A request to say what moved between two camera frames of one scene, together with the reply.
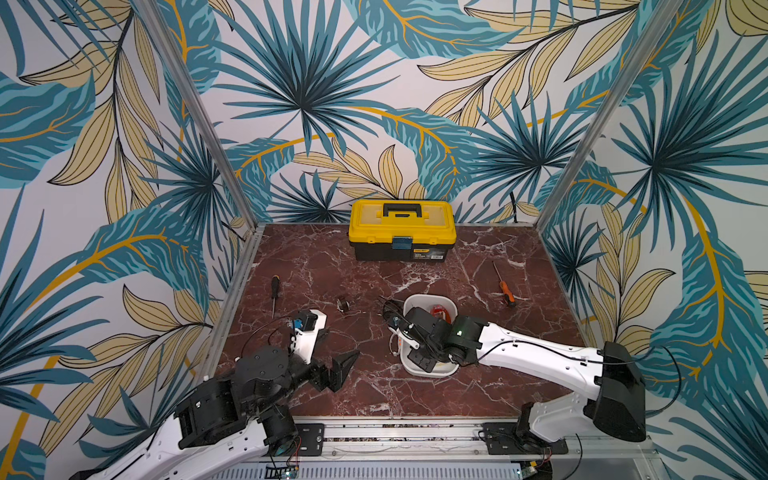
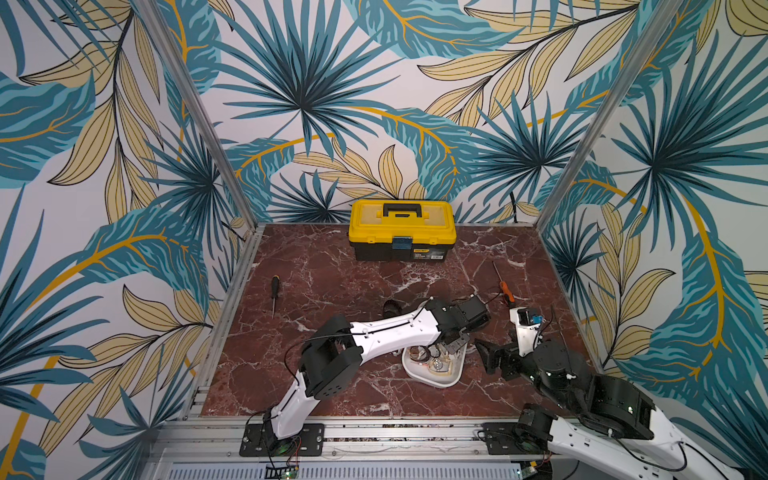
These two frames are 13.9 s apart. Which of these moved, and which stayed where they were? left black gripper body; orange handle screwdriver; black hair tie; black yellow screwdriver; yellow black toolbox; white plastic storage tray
Moved: white plastic storage tray; left black gripper body
Stayed: yellow black toolbox; black yellow screwdriver; black hair tie; orange handle screwdriver
